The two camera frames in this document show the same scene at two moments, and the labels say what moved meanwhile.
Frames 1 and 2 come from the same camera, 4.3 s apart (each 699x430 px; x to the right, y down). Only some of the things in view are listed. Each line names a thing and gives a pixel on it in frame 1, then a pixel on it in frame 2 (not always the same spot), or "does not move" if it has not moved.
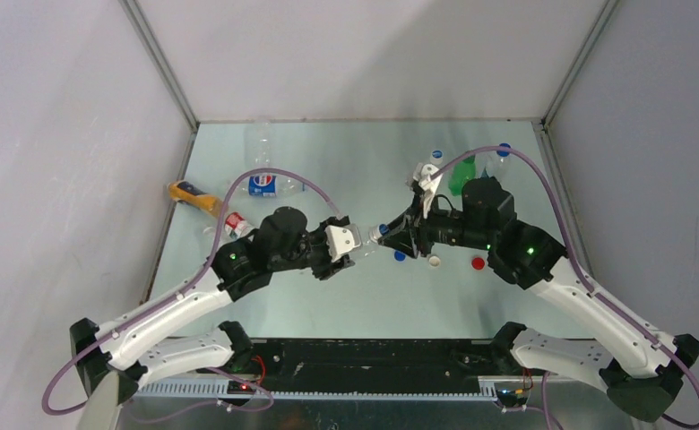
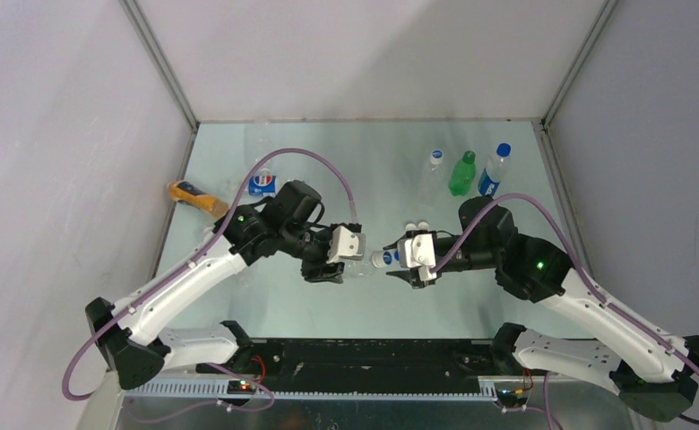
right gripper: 410,236 -> 409,276
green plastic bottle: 461,171 does not move
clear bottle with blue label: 263,185 does not move
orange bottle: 183,191 does not move
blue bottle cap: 504,153 does not move
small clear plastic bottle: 371,253 -> 358,270
